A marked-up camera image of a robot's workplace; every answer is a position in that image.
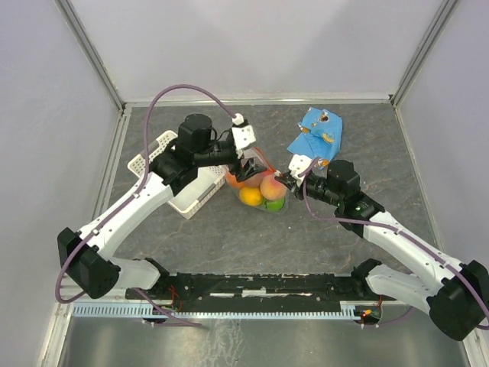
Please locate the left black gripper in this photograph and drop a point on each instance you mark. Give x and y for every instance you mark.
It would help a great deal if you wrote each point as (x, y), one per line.
(249, 169)

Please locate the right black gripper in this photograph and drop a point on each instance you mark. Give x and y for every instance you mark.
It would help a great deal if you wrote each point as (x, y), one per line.
(285, 178)

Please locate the peach toy fruit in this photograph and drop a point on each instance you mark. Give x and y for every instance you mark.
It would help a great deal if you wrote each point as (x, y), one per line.
(271, 189)

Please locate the orange toy fruit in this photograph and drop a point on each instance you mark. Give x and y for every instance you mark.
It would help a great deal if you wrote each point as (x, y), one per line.
(233, 182)

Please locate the clear zip bag orange zipper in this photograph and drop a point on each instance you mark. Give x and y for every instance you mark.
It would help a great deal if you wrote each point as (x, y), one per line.
(259, 158)

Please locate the yellow lemon toy fruit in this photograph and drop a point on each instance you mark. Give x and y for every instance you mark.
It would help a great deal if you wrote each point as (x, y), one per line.
(251, 196)

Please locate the green watermelon toy ball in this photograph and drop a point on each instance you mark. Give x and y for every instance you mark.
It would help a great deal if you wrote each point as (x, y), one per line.
(275, 205)

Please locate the white perforated plastic basket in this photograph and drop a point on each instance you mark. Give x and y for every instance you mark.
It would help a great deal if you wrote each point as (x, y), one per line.
(192, 198)

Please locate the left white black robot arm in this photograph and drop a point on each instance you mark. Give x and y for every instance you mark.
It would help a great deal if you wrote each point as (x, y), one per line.
(171, 172)

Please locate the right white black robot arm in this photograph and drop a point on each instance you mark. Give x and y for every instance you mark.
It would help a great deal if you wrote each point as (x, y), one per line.
(454, 294)

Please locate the blue patterned cloth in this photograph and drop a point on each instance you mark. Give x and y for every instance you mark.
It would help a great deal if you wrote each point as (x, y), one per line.
(320, 136)

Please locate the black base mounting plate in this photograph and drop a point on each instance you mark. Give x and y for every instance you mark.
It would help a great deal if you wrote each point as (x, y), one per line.
(260, 293)

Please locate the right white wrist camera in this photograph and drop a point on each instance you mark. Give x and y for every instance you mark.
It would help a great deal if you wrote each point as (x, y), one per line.
(300, 165)

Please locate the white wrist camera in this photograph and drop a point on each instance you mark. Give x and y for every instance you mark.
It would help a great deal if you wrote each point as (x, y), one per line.
(300, 165)
(243, 136)

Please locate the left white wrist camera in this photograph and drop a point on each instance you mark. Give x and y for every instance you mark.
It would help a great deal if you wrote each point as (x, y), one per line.
(243, 136)

